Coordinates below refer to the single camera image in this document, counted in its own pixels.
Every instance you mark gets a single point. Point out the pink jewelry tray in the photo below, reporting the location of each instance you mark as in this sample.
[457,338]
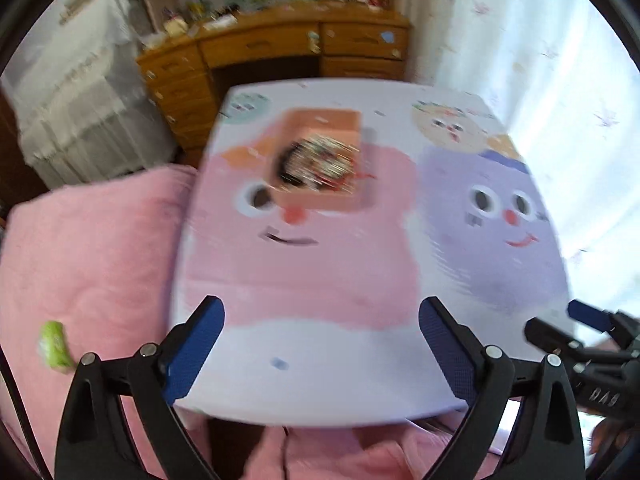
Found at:
[306,135]

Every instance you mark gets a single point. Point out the green small object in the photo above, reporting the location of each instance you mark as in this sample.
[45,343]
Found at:
[54,348]

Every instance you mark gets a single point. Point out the wooden desk with drawers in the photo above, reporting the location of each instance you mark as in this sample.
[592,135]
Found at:
[188,77]

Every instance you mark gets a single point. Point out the cream mug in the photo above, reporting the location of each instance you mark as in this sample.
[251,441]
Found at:
[176,27]

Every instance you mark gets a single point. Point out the white floral curtain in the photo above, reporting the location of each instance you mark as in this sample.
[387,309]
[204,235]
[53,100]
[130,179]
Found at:
[567,91]

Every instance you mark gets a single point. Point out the white lace cloth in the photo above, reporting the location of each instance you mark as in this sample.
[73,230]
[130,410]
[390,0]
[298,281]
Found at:
[82,109]

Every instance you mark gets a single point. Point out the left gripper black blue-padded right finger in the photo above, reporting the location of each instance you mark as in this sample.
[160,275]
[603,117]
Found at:
[545,441]

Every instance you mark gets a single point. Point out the cartoon printed table cover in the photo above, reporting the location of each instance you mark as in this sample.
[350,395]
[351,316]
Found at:
[321,326]

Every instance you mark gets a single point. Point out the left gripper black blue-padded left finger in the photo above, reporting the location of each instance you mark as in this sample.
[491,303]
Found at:
[95,441]

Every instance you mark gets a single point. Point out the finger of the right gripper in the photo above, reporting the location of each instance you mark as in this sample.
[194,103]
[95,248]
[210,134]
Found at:
[550,340]
[619,326]

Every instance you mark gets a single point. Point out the red string bangle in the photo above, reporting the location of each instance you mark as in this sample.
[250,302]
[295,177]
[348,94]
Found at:
[339,172]

